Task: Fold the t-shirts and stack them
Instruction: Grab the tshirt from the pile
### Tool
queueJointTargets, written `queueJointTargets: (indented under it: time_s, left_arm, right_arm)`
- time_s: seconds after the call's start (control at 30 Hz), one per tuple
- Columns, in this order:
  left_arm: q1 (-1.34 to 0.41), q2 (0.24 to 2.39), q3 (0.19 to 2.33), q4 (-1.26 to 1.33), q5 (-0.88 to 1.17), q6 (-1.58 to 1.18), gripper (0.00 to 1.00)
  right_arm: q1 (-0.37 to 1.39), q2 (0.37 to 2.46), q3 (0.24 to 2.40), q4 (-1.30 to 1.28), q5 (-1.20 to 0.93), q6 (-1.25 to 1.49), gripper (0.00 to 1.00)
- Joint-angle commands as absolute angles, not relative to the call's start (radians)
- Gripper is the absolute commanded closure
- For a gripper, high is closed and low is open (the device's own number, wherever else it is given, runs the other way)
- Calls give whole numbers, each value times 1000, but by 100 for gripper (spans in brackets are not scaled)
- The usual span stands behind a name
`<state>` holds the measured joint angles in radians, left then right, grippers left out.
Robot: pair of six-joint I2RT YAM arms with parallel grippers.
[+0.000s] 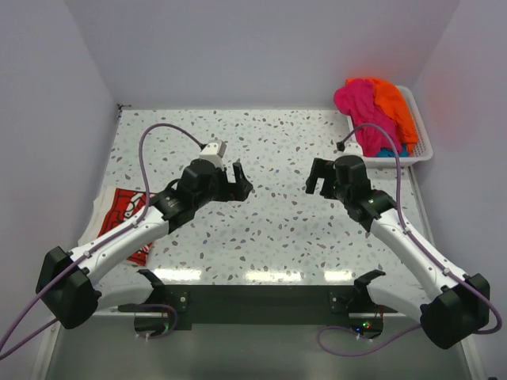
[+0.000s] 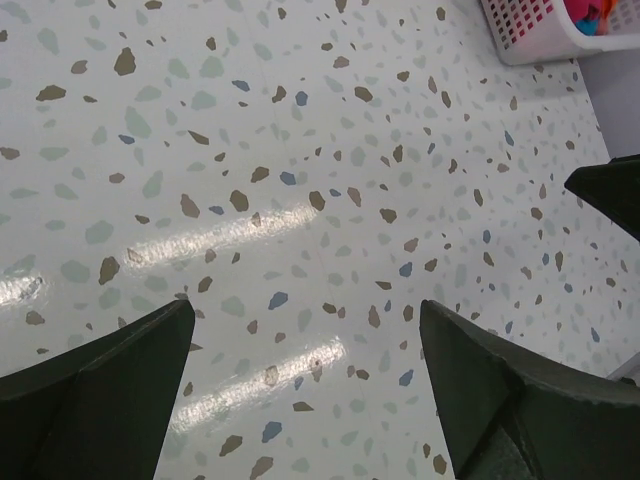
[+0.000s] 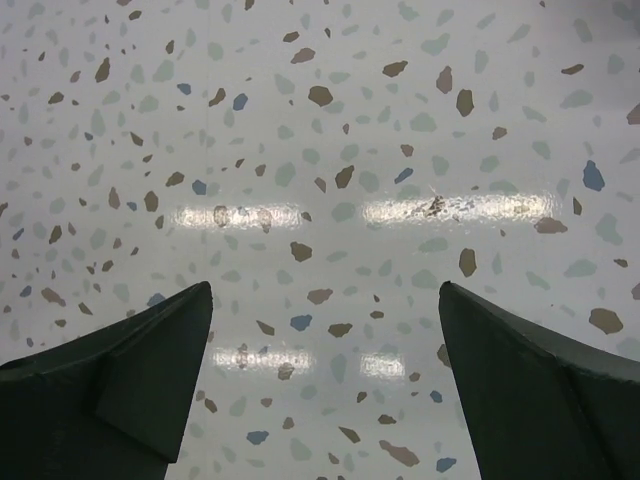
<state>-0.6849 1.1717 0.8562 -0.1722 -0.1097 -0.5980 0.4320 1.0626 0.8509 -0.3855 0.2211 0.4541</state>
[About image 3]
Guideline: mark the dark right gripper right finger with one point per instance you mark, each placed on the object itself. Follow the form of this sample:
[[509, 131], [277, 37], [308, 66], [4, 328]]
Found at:
[[538, 404]]

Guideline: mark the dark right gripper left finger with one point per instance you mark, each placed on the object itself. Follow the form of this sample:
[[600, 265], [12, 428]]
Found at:
[[113, 404]]

